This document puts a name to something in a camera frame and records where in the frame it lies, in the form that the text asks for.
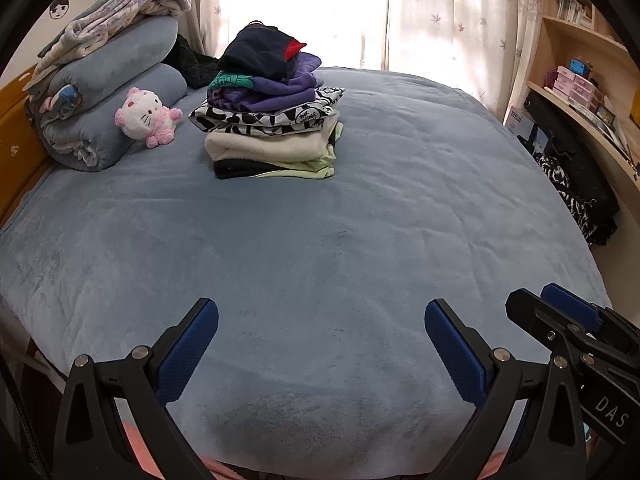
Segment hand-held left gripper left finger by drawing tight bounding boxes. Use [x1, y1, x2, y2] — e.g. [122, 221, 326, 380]
[52, 297, 221, 480]

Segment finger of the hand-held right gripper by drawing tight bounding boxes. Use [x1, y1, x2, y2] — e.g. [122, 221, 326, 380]
[505, 287, 597, 361]
[541, 283, 640, 356]

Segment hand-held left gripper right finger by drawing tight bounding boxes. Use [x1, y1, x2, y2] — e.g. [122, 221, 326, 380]
[424, 298, 587, 480]

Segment navy and red varsity jacket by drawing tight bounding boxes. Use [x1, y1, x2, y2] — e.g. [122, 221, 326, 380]
[217, 22, 307, 81]

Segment stack of folded clothes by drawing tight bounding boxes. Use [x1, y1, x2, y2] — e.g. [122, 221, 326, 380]
[189, 86, 346, 137]
[205, 122, 343, 163]

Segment black and white patterned cloth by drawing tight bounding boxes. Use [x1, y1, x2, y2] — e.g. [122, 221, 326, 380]
[534, 152, 598, 243]

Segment long black case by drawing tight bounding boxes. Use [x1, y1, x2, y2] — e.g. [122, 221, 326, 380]
[522, 92, 621, 246]

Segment blue fleece bed blanket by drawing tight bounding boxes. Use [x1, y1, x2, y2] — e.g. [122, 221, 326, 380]
[0, 66, 613, 476]

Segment black folded garment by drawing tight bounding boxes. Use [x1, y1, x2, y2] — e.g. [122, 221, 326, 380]
[212, 159, 266, 181]

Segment white printed carton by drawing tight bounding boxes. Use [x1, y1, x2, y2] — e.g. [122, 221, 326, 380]
[502, 104, 538, 148]

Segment pink drawer organizer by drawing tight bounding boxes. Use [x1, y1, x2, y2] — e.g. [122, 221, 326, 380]
[545, 65, 598, 111]

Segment light green folded garment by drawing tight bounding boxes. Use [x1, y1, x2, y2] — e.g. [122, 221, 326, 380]
[250, 125, 345, 181]

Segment white and pink plush cat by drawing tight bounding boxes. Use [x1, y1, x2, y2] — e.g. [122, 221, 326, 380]
[115, 87, 183, 149]

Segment purple folded garment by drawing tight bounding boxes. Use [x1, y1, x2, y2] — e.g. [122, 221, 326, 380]
[207, 52, 321, 111]

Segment wooden headboard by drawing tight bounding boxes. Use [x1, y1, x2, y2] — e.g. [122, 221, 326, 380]
[0, 65, 56, 231]

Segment black fuzzy cloth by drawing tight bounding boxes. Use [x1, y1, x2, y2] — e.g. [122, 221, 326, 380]
[167, 34, 221, 90]

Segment row of books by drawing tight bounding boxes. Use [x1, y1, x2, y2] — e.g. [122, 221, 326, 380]
[556, 0, 596, 27]

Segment grey pillows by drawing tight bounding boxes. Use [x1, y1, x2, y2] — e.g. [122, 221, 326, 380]
[25, 17, 188, 173]

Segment pale floral folded blanket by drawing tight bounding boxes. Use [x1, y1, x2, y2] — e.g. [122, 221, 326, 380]
[30, 0, 193, 91]

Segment wooden wall shelf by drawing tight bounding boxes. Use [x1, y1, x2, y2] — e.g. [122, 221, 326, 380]
[500, 0, 640, 211]

